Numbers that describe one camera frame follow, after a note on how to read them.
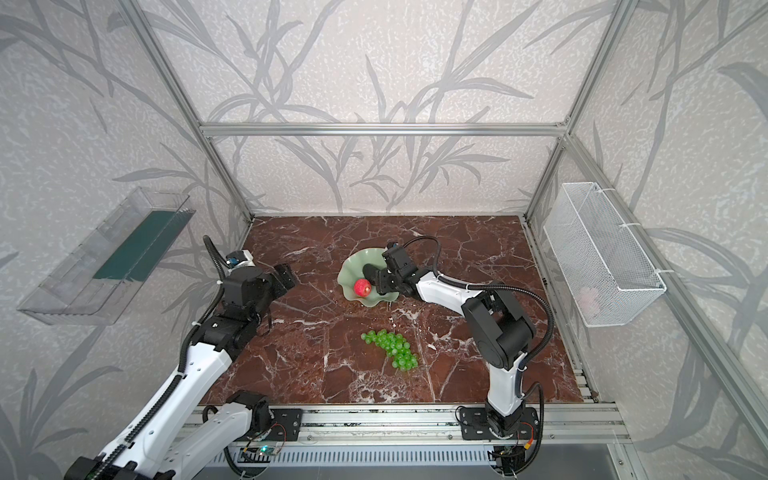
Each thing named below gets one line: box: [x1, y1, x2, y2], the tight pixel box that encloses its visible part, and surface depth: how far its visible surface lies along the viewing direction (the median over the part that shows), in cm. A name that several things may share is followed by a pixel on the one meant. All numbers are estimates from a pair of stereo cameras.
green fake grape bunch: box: [361, 329, 419, 371], surface depth 84 cm
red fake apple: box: [353, 278, 372, 297], surface depth 97 cm
